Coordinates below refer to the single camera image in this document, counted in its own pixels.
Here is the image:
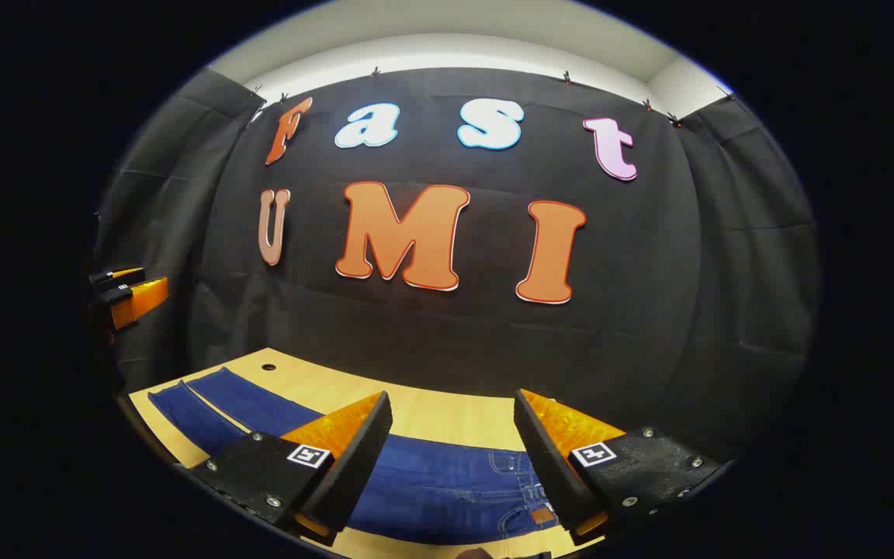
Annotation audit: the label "blue denim jeans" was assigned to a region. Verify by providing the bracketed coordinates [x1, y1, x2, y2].
[148, 367, 564, 546]

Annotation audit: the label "black backdrop cloth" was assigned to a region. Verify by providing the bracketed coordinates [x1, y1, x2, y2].
[92, 66, 819, 467]

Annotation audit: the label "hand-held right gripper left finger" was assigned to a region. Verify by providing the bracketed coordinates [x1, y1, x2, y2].
[185, 391, 394, 548]

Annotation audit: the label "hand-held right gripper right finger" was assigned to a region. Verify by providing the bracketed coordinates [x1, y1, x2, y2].
[513, 388, 729, 547]

